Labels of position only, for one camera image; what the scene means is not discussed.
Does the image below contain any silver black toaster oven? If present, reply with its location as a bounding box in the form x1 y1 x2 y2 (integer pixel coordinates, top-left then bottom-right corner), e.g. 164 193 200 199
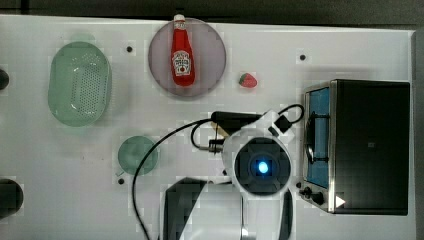
298 79 410 216

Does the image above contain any red ketchup bottle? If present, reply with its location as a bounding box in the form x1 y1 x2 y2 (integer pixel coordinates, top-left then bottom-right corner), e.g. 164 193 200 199
171 14 195 87

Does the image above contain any black round object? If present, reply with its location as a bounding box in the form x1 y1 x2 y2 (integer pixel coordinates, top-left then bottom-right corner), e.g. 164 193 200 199
0 70 9 90
0 179 24 219

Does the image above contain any grey round plate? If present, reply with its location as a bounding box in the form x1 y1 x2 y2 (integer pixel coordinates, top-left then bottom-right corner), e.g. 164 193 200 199
148 18 226 98

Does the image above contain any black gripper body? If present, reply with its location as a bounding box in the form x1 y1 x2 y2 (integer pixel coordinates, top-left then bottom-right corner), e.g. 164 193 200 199
209 139 224 153

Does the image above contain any black round object lower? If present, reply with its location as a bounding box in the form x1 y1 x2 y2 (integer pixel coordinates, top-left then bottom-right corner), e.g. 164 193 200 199
0 179 24 219

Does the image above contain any black round object upper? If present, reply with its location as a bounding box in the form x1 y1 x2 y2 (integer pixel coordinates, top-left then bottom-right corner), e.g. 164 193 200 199
0 70 9 90

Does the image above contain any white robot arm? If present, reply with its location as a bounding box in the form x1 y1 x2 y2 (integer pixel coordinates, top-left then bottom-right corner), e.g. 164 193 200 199
158 110 293 240

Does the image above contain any green mug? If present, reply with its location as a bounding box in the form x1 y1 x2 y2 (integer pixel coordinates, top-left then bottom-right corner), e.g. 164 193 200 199
118 136 159 175

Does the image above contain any red toy strawberry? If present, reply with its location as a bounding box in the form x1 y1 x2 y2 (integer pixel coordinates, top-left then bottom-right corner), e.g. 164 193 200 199
239 73 258 88

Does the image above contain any green plastic colander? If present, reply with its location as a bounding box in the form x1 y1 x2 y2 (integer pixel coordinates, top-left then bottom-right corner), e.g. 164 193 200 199
48 34 112 127

